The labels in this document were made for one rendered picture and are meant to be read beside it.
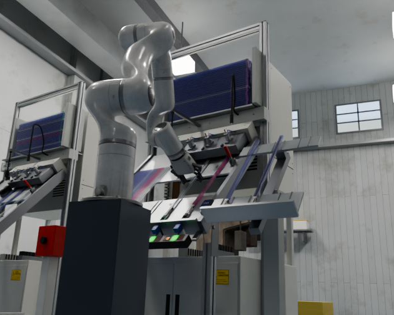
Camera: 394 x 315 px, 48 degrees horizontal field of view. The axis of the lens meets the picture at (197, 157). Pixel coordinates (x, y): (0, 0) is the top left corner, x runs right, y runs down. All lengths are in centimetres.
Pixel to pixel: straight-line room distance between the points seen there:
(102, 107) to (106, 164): 20
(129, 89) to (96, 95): 11
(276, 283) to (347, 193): 970
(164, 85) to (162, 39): 25
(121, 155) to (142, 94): 21
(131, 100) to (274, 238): 72
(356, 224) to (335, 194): 84
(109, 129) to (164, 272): 98
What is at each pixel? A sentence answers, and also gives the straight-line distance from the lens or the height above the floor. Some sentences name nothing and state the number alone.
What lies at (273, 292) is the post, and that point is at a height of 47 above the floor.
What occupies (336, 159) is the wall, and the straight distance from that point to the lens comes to 1155.
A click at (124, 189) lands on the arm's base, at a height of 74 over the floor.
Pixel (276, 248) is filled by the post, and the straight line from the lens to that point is 168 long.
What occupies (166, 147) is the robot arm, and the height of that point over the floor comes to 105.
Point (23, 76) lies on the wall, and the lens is 821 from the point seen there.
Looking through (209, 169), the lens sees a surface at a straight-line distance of 212.
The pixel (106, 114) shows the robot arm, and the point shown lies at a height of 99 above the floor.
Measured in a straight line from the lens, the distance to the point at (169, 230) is 183.
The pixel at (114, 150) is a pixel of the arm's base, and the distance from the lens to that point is 137.
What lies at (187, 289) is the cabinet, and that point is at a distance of 211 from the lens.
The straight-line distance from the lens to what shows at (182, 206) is 190.
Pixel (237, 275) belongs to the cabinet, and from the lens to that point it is 197.
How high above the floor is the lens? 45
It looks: 17 degrees up
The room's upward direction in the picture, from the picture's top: 2 degrees clockwise
